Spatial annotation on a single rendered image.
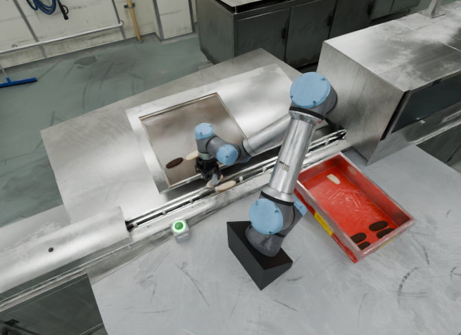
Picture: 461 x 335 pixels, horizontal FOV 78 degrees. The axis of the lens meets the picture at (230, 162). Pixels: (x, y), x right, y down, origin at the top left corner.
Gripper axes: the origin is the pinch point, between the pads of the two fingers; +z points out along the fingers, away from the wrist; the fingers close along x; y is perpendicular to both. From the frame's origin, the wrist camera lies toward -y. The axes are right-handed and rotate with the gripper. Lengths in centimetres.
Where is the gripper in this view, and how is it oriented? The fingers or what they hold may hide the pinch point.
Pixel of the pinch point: (214, 179)
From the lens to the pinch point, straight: 138.4
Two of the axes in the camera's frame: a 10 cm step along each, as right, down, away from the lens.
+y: -7.1, 5.5, -4.4
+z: 0.3, 6.5, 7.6
